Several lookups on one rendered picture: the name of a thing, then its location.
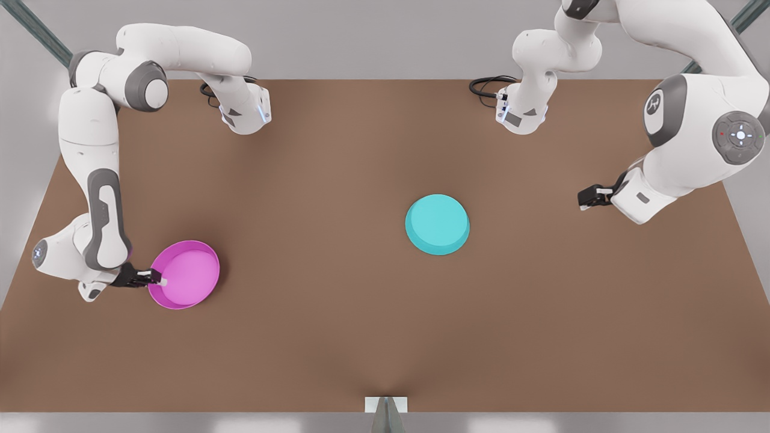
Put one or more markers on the white post foot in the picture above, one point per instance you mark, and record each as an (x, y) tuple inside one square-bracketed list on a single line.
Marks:
[(402, 404)]

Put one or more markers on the silver frame post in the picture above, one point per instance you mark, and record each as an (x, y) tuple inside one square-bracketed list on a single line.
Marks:
[(385, 420), (36, 30), (743, 18)]

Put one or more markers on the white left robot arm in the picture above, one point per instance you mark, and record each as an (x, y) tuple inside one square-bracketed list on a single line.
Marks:
[(692, 120)]

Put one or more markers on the blue plate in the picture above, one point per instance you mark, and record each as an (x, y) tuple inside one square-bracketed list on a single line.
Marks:
[(437, 222)]

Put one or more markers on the pink plate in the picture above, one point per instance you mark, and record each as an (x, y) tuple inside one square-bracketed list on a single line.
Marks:
[(187, 276)]

